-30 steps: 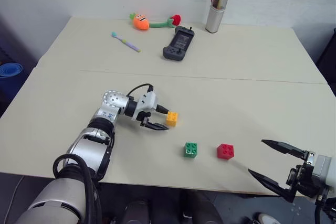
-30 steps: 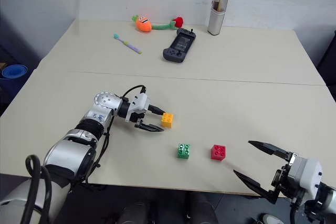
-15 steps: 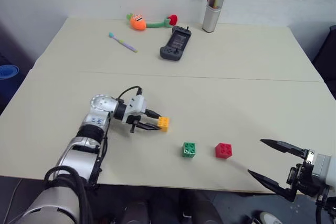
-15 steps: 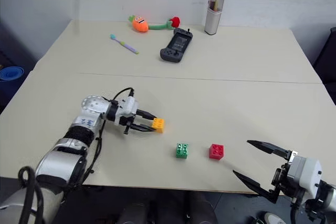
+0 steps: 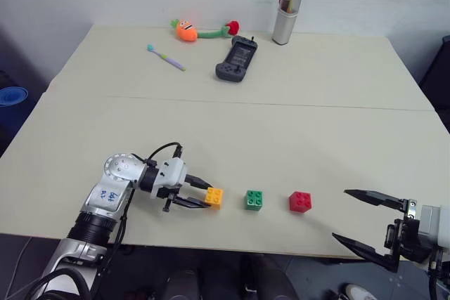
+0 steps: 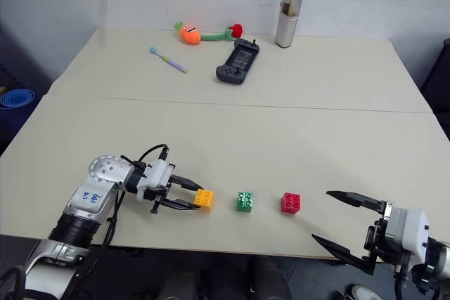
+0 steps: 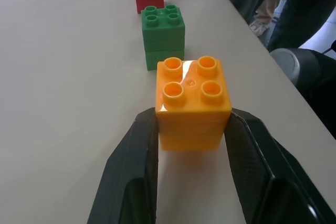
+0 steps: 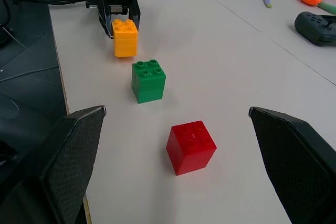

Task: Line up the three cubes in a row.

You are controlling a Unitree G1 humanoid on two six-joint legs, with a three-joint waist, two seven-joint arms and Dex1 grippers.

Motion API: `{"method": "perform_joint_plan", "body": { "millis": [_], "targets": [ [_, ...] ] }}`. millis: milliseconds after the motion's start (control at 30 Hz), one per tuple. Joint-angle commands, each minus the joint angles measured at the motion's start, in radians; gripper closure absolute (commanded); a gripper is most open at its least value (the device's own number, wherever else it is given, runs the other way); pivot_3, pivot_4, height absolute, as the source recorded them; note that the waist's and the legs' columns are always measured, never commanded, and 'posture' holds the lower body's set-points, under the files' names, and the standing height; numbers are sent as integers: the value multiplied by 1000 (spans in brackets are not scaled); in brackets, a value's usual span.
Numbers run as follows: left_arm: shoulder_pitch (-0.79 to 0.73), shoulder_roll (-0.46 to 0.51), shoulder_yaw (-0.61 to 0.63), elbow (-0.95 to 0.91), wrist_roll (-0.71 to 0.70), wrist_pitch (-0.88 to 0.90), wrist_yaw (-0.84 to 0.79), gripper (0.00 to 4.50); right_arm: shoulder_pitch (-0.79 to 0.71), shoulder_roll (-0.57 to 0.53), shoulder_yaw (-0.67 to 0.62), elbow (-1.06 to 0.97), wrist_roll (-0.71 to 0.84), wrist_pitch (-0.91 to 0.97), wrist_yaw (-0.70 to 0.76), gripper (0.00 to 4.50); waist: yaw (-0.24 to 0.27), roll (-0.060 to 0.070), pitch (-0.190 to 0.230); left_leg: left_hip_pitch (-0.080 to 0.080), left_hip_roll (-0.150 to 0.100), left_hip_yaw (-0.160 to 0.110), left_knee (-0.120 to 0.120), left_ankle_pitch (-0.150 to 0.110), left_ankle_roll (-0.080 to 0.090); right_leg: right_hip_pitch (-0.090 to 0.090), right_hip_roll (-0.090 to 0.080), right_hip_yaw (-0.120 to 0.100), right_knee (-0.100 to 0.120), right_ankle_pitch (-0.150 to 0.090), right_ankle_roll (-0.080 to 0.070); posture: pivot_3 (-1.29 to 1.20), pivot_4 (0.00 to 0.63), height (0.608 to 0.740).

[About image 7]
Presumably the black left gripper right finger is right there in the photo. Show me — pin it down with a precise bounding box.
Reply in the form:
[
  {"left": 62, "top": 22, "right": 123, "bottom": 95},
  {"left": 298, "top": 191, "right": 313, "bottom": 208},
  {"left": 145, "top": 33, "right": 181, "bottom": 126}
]
[{"left": 223, "top": 108, "right": 336, "bottom": 224}]

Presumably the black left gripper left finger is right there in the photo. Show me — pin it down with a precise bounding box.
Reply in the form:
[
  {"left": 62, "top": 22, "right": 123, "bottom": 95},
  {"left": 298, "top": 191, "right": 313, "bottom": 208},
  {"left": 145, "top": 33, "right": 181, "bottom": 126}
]
[{"left": 87, "top": 106, "right": 160, "bottom": 224}]

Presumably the orange studded building block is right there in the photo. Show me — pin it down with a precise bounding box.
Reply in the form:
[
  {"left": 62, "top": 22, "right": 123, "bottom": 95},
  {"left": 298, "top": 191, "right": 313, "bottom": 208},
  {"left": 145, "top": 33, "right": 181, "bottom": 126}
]
[{"left": 155, "top": 56, "right": 233, "bottom": 152}]

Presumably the green studded building block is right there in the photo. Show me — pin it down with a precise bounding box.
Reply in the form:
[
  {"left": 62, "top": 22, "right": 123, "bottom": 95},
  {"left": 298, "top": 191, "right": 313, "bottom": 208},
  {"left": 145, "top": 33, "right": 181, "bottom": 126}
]
[{"left": 141, "top": 4, "right": 186, "bottom": 71}]

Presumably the person in beige trousers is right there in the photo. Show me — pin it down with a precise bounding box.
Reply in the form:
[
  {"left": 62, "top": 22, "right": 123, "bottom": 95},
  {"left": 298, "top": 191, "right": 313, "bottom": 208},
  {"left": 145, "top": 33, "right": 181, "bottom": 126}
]
[{"left": 248, "top": 0, "right": 293, "bottom": 37}]

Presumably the person in dark trousers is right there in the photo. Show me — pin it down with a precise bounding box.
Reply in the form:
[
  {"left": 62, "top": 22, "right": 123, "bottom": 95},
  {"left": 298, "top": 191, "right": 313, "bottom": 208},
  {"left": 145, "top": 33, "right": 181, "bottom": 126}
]
[{"left": 220, "top": 0, "right": 336, "bottom": 53}]

